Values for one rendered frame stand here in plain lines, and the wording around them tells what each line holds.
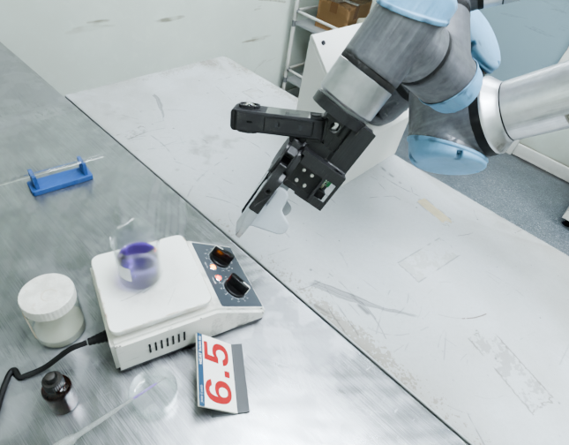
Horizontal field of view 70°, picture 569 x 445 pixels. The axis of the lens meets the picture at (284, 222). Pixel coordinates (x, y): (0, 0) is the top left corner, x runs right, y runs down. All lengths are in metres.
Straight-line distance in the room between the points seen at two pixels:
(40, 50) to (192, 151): 1.17
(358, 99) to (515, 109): 0.25
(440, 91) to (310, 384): 0.40
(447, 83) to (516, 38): 2.66
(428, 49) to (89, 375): 0.54
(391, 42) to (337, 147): 0.13
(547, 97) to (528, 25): 2.56
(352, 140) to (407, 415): 0.35
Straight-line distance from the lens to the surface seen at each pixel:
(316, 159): 0.48
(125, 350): 0.52
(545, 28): 3.16
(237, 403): 0.54
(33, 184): 0.80
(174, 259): 0.54
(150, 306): 0.50
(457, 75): 0.55
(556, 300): 0.85
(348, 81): 0.47
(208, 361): 0.53
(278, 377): 0.56
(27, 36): 1.92
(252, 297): 0.57
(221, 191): 0.78
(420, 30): 0.48
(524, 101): 0.64
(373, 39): 0.47
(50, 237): 0.73
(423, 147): 0.65
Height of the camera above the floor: 1.40
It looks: 44 degrees down
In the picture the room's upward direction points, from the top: 12 degrees clockwise
